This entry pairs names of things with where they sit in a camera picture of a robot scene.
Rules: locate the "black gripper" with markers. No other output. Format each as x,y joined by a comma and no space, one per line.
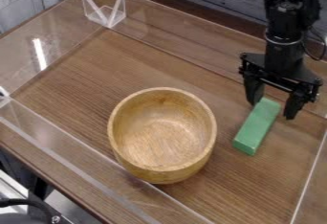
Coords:
295,79

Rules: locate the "green rectangular block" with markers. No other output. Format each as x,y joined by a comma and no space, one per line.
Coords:
255,127

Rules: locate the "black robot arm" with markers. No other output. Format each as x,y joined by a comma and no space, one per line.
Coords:
290,20

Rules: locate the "brown wooden bowl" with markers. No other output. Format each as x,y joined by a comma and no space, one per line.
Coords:
162,131

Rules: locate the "clear acrylic corner bracket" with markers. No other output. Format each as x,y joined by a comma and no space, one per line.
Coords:
104,15

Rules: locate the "clear acrylic tray enclosure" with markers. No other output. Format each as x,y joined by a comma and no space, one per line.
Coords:
66,71

